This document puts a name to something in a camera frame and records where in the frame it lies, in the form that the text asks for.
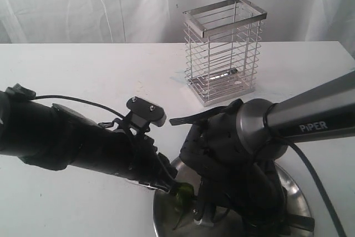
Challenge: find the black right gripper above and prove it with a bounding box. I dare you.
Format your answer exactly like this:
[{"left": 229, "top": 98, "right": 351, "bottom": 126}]
[{"left": 192, "top": 162, "right": 316, "bottom": 237}]

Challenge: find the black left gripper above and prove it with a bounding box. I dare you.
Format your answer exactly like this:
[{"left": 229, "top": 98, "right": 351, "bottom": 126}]
[{"left": 116, "top": 128, "right": 178, "bottom": 193}]

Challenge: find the green vegetable piece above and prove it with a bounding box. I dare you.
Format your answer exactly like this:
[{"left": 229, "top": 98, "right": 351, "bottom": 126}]
[{"left": 172, "top": 183, "right": 195, "bottom": 230}]

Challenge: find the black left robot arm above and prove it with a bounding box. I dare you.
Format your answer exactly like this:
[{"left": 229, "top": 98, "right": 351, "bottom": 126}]
[{"left": 1, "top": 84, "right": 178, "bottom": 193}]

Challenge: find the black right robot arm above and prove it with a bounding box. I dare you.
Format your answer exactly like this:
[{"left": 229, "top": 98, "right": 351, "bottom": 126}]
[{"left": 170, "top": 72, "right": 354, "bottom": 236}]

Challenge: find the round steel plate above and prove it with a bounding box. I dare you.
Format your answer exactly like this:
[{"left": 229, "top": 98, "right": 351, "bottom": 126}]
[{"left": 153, "top": 158, "right": 314, "bottom": 236}]

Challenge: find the white backdrop curtain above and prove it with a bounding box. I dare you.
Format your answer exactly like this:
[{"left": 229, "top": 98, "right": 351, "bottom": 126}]
[{"left": 1, "top": 0, "right": 354, "bottom": 51}]

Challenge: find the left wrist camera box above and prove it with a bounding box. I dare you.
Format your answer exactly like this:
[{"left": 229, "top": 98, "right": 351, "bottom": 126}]
[{"left": 126, "top": 97, "right": 166, "bottom": 127}]

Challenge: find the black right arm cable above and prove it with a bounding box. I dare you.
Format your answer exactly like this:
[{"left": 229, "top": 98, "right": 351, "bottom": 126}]
[{"left": 288, "top": 141, "right": 349, "bottom": 237}]

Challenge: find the wire metal utensil rack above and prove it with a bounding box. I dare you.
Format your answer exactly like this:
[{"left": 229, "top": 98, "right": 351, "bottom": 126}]
[{"left": 183, "top": 0, "right": 267, "bottom": 107}]

